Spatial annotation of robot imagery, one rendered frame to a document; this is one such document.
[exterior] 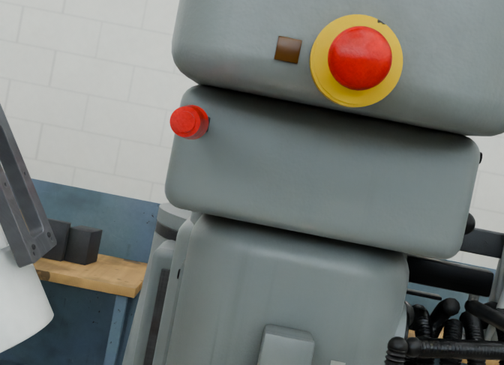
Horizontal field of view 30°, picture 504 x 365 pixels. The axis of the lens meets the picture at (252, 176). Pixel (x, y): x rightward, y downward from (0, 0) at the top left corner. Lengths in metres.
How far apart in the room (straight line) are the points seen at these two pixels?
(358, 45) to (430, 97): 0.08
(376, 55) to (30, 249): 0.25
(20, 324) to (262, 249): 0.33
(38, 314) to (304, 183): 0.31
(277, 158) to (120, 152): 4.40
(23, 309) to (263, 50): 0.26
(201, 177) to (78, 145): 4.43
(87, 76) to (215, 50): 4.52
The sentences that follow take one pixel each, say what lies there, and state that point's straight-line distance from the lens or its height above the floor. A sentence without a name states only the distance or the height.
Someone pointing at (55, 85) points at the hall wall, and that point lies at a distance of 5.19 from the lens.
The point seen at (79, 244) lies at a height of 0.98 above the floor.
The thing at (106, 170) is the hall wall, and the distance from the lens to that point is 5.13.
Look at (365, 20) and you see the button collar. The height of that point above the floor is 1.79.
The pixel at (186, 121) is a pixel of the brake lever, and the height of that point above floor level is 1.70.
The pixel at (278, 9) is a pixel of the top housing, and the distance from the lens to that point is 0.64.
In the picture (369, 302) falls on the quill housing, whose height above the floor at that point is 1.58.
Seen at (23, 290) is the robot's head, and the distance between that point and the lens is 0.48.
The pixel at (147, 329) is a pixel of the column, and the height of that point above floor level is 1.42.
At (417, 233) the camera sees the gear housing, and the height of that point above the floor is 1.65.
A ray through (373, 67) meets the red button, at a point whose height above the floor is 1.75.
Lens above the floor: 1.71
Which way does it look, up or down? 3 degrees down
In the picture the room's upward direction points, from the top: 11 degrees clockwise
